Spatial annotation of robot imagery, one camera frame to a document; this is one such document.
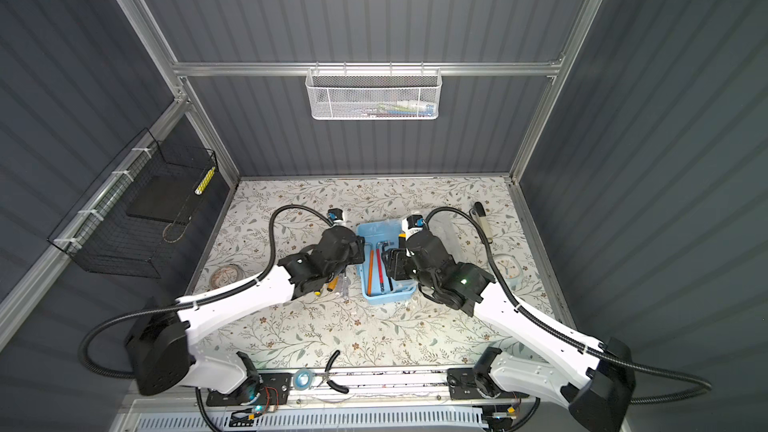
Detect white ventilated front panel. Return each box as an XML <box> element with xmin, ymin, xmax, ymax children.
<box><xmin>134</xmin><ymin>406</ymin><xmax>487</xmax><ymax>432</ymax></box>

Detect blue tape roll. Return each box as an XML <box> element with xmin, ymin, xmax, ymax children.
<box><xmin>292</xmin><ymin>369</ymin><xmax>315</xmax><ymax>391</ymax></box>

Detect orange long screwdriver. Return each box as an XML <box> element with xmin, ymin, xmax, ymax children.
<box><xmin>366</xmin><ymin>246</ymin><xmax>375</xmax><ymax>297</ymax></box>

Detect black silver stapler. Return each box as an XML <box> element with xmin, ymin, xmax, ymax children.
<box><xmin>470</xmin><ymin>201</ymin><xmax>493</xmax><ymax>243</ymax></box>

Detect white wire wall basket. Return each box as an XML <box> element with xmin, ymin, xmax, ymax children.
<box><xmin>305</xmin><ymin>70</ymin><xmax>443</xmax><ymax>121</ymax></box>

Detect black handled pliers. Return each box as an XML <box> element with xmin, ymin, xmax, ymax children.
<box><xmin>317</xmin><ymin>349</ymin><xmax>350</xmax><ymax>396</ymax></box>

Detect black wire wall basket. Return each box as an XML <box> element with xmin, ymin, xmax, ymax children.
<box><xmin>48</xmin><ymin>132</ymin><xmax>218</xmax><ymax>279</ymax></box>

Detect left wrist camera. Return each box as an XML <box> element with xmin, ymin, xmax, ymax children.
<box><xmin>327</xmin><ymin>208</ymin><xmax>347</xmax><ymax>226</ymax></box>

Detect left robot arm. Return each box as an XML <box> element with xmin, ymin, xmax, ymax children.
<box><xmin>125</xmin><ymin>225</ymin><xmax>365</xmax><ymax>404</ymax></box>

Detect black corrugated cable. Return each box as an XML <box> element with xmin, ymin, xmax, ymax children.
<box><xmin>424</xmin><ymin>206</ymin><xmax>713</xmax><ymax>405</ymax></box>
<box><xmin>79</xmin><ymin>203</ymin><xmax>334</xmax><ymax>380</ymax></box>

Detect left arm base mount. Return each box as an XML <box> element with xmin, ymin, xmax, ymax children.
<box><xmin>205</xmin><ymin>373</ymin><xmax>292</xmax><ymax>407</ymax></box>

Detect left black corrugated cable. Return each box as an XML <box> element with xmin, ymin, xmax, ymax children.
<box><xmin>79</xmin><ymin>203</ymin><xmax>334</xmax><ymax>380</ymax></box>

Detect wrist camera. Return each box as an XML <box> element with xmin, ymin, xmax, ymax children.
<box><xmin>327</xmin><ymin>208</ymin><xmax>347</xmax><ymax>226</ymax></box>
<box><xmin>401</xmin><ymin>212</ymin><xmax>426</xmax><ymax>240</ymax></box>

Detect clear tape roll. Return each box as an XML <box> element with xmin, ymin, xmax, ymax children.
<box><xmin>208</xmin><ymin>264</ymin><xmax>245</xmax><ymax>290</ymax></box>

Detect clear handle screwdriver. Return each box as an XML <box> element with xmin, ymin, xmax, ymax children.
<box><xmin>335</xmin><ymin>275</ymin><xmax>350</xmax><ymax>299</ymax></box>

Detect black hex key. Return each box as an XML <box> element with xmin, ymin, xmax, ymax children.
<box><xmin>377</xmin><ymin>241</ymin><xmax>393</xmax><ymax>294</ymax></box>

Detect yellow handle screwdriver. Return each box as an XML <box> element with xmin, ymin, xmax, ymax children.
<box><xmin>326</xmin><ymin>276</ymin><xmax>340</xmax><ymax>292</ymax></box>

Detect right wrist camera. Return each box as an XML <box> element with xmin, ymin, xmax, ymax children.
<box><xmin>401</xmin><ymin>212</ymin><xmax>426</xmax><ymax>240</ymax></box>

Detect right black corrugated cable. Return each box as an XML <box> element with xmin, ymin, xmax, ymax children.
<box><xmin>424</xmin><ymin>206</ymin><xmax>713</xmax><ymax>405</ymax></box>

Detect blue plastic tool box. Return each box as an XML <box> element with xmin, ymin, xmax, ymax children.
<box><xmin>356</xmin><ymin>219</ymin><xmax>416</xmax><ymax>306</ymax></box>

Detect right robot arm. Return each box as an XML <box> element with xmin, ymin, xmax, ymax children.
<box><xmin>396</xmin><ymin>229</ymin><xmax>636</xmax><ymax>431</ymax></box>

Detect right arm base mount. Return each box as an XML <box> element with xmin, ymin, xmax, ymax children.
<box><xmin>446</xmin><ymin>367</ymin><xmax>530</xmax><ymax>400</ymax></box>

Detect black foam pad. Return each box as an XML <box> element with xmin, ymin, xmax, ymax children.
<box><xmin>126</xmin><ymin>176</ymin><xmax>202</xmax><ymax>225</ymax></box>

